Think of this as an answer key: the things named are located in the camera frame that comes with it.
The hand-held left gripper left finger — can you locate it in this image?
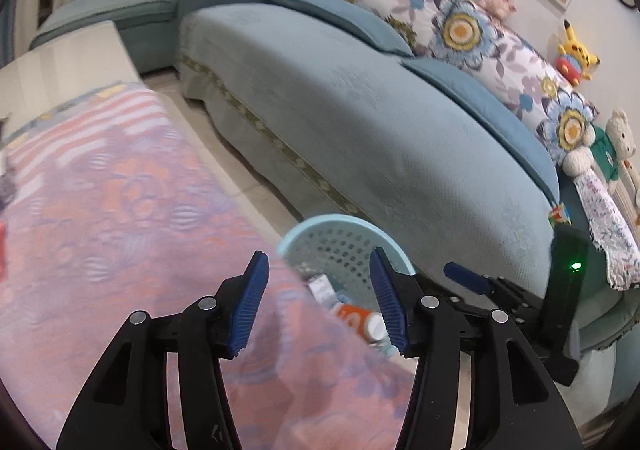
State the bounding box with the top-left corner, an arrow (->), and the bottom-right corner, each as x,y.
56,250 -> 271,450

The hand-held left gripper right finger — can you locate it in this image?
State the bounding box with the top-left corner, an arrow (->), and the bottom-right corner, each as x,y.
369,247 -> 583,450

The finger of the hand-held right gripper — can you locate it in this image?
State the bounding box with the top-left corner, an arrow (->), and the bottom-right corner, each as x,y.
443,261 -> 546,325

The orange snack packet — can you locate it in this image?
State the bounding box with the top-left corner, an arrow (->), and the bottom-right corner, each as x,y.
335,302 -> 388,343

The light blue plastic basket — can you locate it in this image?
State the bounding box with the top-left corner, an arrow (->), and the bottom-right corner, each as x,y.
276,214 -> 418,356

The floral cloth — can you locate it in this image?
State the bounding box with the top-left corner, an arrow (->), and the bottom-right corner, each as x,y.
575,165 -> 640,291

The colourful puzzle cube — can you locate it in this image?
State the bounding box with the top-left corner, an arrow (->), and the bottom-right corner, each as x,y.
548,203 -> 572,227

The pink printed blanket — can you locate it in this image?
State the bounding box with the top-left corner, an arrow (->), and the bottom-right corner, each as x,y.
0,80 -> 416,450

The beige teddy bear green shirt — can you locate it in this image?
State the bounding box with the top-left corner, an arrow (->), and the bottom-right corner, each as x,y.
562,108 -> 640,195

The blue seat cushion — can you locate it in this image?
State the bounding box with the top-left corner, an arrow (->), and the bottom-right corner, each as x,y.
265,0 -> 413,58
402,57 -> 560,203

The blue sofa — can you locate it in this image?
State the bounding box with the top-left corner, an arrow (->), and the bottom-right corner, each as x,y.
30,0 -> 640,411

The yellow plush toy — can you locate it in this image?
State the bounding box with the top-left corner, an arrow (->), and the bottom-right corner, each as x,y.
556,20 -> 601,83

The white coffee table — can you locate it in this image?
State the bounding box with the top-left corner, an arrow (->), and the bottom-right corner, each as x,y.
0,20 -> 146,141

